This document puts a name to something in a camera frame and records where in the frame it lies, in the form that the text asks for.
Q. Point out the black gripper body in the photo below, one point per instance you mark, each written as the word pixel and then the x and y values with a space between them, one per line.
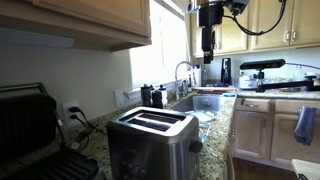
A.
pixel 210 16

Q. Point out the stainless steel two-slot toaster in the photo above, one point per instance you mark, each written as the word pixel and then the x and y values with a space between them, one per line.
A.
pixel 150 150

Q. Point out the black coffee maker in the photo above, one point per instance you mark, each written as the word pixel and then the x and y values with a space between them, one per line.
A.
pixel 226 71

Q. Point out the white paper towel roll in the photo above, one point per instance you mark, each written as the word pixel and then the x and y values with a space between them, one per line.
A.
pixel 197 76

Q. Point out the chrome gooseneck faucet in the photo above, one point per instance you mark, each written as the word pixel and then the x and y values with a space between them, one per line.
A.
pixel 181 63

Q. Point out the dish soap bottle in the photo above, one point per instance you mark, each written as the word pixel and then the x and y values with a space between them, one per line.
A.
pixel 190 83

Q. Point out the wooden board by sink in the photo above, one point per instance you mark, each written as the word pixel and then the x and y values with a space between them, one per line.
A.
pixel 216 88

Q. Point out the blue sponge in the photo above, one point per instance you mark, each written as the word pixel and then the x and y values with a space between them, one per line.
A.
pixel 229 94

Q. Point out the silver cooking pot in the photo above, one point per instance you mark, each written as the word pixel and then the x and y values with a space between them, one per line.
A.
pixel 246 82

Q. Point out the stainless steel sink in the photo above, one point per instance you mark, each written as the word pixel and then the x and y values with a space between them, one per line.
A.
pixel 200 101

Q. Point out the bright kitchen window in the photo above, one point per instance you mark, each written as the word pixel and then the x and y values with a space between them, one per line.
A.
pixel 153 50

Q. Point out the white salt grinder black cap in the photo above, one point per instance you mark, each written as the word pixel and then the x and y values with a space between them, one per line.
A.
pixel 163 96

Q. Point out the blue-rimmed clear container lid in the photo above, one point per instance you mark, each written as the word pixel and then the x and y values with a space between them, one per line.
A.
pixel 201 116

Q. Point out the short black pepper mill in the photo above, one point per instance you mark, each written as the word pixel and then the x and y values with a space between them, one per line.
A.
pixel 157 100

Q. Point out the clear glass dishes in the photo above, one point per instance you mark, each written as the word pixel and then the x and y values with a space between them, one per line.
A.
pixel 280 79

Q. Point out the tall black pepper mill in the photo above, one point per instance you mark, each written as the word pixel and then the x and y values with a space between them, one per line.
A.
pixel 146 96

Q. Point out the square clear glass container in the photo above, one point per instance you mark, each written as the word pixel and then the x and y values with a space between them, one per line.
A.
pixel 205 131

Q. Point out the clear plastic bottle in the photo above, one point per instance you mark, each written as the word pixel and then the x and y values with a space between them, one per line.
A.
pixel 299 71

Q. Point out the light wood base cabinets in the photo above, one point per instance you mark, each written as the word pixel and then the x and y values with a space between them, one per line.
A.
pixel 253 133

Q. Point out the grey-blue hanging towel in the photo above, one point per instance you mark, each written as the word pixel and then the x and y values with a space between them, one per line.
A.
pixel 305 125

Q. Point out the light wood overhead cabinet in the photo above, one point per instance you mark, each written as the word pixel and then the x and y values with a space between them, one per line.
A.
pixel 83 13

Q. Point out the light coloured robot desk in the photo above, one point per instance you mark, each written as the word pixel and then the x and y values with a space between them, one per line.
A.
pixel 308 168

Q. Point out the black panini grill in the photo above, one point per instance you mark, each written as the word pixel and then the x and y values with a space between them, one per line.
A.
pixel 26 126

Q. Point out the wrist stereo camera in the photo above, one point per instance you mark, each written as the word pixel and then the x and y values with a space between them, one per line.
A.
pixel 239 6

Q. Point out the light wood wall cabinets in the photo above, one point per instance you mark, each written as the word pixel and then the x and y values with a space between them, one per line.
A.
pixel 266 26

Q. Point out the black stereo camera bar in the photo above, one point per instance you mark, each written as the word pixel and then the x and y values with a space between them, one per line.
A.
pixel 263 64

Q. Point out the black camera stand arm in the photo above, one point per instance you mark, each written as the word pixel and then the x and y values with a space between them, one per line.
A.
pixel 283 85

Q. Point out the white blank wall plate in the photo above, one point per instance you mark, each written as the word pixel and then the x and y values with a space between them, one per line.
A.
pixel 119 97

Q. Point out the white wall power outlet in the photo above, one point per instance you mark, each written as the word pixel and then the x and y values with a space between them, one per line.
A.
pixel 66 120

